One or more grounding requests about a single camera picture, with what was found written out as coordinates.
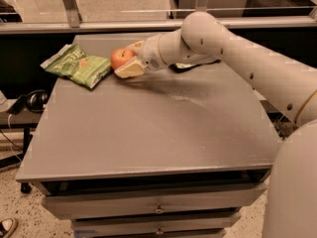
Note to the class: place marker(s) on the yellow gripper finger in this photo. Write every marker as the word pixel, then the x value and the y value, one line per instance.
pixel 135 47
pixel 131 68

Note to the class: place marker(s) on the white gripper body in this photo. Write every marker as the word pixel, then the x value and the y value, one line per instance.
pixel 149 55

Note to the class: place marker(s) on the red apple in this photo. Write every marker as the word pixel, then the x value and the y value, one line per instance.
pixel 120 57

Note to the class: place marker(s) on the green jalapeno chip bag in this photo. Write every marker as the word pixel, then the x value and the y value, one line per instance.
pixel 74 63

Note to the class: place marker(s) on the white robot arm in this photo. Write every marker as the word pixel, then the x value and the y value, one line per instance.
pixel 287 84

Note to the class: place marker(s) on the green round-logo snack bag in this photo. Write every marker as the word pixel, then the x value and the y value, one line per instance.
pixel 180 65

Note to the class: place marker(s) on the grey drawer cabinet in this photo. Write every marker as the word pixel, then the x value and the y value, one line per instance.
pixel 162 130

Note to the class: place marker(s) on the black headphones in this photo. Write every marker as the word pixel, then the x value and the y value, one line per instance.
pixel 34 102

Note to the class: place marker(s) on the top grey drawer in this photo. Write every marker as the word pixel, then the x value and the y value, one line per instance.
pixel 154 201

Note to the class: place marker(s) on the grey drawer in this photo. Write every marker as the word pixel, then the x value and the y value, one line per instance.
pixel 156 225
pixel 154 201

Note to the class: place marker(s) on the middle grey drawer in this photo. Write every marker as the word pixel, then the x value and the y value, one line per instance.
pixel 156 225

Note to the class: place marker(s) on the shoe on floor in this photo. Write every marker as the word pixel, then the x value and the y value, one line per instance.
pixel 7 227

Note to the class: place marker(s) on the metal railing frame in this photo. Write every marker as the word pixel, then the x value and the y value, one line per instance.
pixel 162 14

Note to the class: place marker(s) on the black stand with cables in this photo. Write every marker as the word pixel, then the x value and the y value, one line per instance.
pixel 17 152

